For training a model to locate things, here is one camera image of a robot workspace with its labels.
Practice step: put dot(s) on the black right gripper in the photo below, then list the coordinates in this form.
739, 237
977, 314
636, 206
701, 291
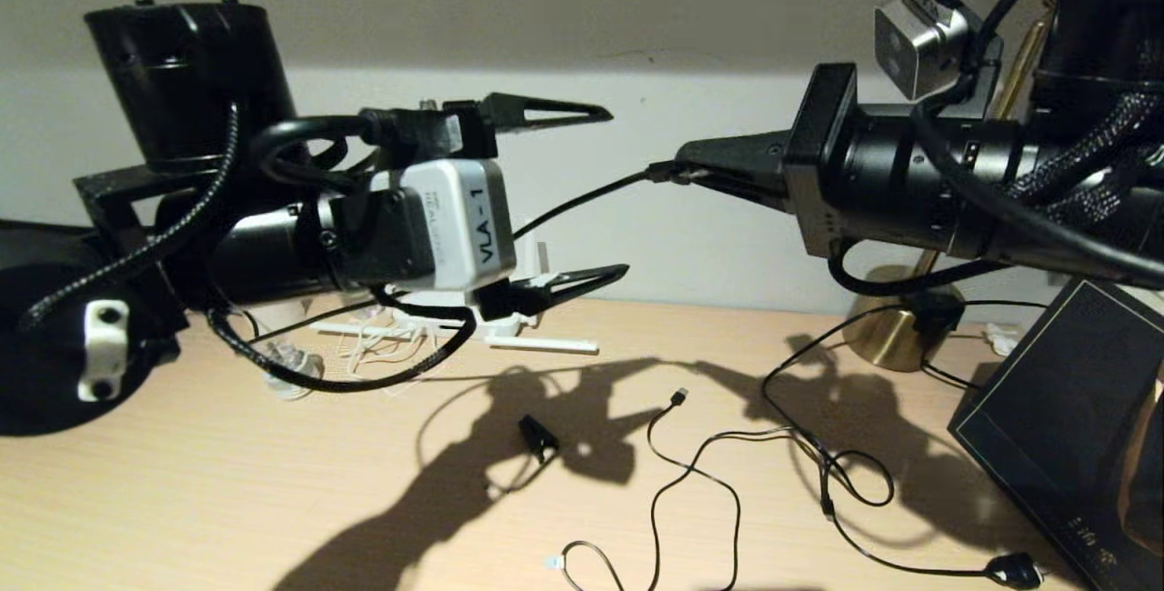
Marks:
827, 164

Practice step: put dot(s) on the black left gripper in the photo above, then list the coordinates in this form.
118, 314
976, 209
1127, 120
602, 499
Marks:
473, 132

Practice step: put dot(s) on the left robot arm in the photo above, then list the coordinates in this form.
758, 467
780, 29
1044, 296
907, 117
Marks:
182, 73

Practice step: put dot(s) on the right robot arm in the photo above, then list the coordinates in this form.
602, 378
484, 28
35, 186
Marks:
1091, 173

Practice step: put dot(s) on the white router with antennas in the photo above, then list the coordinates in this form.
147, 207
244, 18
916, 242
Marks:
546, 345

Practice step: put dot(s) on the brass desk lamp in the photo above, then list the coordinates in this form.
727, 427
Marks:
887, 341

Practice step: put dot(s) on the black block on lamp base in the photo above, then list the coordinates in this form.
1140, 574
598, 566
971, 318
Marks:
932, 311

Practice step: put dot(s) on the black clip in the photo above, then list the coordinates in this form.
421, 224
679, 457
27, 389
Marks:
536, 433

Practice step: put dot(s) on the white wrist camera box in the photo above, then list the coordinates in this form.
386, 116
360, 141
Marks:
918, 45
464, 227

